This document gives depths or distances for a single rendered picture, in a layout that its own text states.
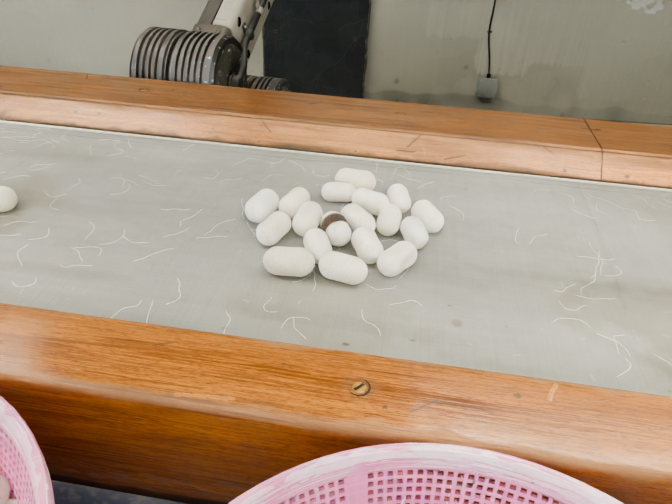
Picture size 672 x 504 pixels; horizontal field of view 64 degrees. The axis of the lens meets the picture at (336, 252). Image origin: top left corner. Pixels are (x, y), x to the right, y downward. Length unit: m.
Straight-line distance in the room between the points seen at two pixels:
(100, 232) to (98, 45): 2.31
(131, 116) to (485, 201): 0.39
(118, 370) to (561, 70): 2.45
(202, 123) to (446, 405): 0.43
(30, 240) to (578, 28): 2.36
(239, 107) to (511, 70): 2.03
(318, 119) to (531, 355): 0.35
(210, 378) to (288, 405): 0.04
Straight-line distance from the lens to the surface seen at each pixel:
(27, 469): 0.29
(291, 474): 0.25
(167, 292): 0.39
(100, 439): 0.34
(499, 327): 0.38
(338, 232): 0.42
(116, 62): 2.75
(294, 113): 0.62
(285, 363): 0.30
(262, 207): 0.45
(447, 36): 2.49
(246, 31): 0.89
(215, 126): 0.61
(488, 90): 2.53
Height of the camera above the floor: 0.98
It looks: 35 degrees down
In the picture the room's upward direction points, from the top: 3 degrees clockwise
